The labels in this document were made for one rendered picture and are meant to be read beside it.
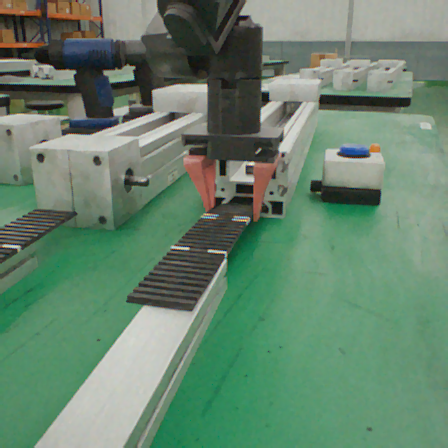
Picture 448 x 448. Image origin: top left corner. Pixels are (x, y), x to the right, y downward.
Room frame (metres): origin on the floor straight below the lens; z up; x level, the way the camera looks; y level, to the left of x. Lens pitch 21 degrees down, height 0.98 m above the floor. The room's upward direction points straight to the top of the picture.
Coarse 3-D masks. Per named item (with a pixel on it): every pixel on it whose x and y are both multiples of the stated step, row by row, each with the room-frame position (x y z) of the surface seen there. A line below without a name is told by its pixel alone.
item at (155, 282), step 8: (144, 280) 0.33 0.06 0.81; (152, 280) 0.33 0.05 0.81; (160, 280) 0.33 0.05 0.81; (168, 280) 0.33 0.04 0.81; (176, 280) 0.33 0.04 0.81; (184, 280) 0.33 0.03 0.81; (192, 280) 0.33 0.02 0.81; (152, 288) 0.32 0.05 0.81; (160, 288) 0.32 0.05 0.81; (168, 288) 0.32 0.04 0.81; (176, 288) 0.32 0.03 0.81; (184, 288) 0.32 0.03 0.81; (192, 288) 0.32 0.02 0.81; (200, 288) 0.32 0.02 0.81
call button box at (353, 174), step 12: (324, 156) 0.67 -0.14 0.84; (336, 156) 0.66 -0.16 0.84; (348, 156) 0.65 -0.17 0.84; (360, 156) 0.65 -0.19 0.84; (372, 156) 0.66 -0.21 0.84; (324, 168) 0.64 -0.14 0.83; (336, 168) 0.64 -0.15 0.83; (348, 168) 0.63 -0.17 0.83; (360, 168) 0.63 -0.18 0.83; (372, 168) 0.62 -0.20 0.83; (312, 180) 0.68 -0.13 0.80; (324, 180) 0.64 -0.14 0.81; (336, 180) 0.63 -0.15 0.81; (348, 180) 0.63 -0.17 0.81; (360, 180) 0.63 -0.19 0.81; (372, 180) 0.62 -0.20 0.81; (324, 192) 0.64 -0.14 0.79; (336, 192) 0.63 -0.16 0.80; (348, 192) 0.63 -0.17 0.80; (360, 192) 0.63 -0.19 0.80; (372, 192) 0.62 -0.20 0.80; (372, 204) 0.62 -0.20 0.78
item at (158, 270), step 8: (152, 272) 0.35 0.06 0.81; (160, 272) 0.35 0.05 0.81; (168, 272) 0.35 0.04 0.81; (176, 272) 0.35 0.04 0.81; (184, 272) 0.35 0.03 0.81; (192, 272) 0.35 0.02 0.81; (200, 272) 0.35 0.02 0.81; (208, 272) 0.35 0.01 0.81; (200, 280) 0.33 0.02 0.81; (208, 280) 0.33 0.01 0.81
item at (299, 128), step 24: (264, 120) 0.87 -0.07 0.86; (288, 120) 1.03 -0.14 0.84; (312, 120) 1.05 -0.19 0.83; (288, 144) 0.62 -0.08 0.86; (216, 168) 0.59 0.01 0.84; (240, 168) 0.65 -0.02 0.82; (288, 168) 0.58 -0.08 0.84; (216, 192) 0.59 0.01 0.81; (240, 192) 0.59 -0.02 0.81; (288, 192) 0.59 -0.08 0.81; (264, 216) 0.58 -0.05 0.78
